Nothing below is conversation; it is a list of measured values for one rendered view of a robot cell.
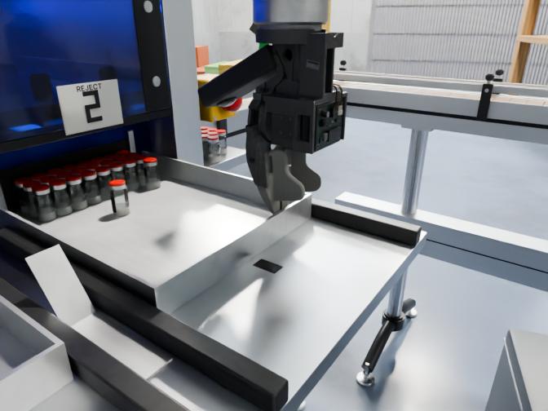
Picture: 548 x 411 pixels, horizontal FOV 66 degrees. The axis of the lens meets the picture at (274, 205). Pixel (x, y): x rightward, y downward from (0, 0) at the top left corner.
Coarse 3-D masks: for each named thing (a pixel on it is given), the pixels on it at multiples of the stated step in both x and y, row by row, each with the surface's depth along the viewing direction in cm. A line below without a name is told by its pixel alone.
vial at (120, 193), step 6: (120, 186) 55; (114, 192) 55; (120, 192) 55; (126, 192) 56; (114, 198) 55; (120, 198) 55; (126, 198) 56; (120, 204) 55; (126, 204) 56; (120, 210) 56; (126, 210) 56
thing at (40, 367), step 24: (0, 312) 35; (0, 336) 35; (24, 336) 33; (48, 336) 30; (0, 360) 32; (24, 360) 32; (48, 360) 29; (0, 384) 26; (24, 384) 28; (48, 384) 29; (0, 408) 27; (24, 408) 28
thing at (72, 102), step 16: (112, 80) 56; (64, 96) 51; (80, 96) 53; (112, 96) 57; (64, 112) 52; (80, 112) 54; (96, 112) 55; (112, 112) 57; (64, 128) 52; (80, 128) 54; (96, 128) 56
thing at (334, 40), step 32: (256, 32) 41; (288, 32) 39; (320, 32) 42; (288, 64) 42; (320, 64) 40; (256, 96) 44; (288, 96) 42; (320, 96) 41; (288, 128) 44; (320, 128) 42
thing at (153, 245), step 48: (144, 192) 64; (192, 192) 64; (240, 192) 62; (48, 240) 45; (96, 240) 50; (144, 240) 50; (192, 240) 50; (240, 240) 44; (144, 288) 36; (192, 288) 40
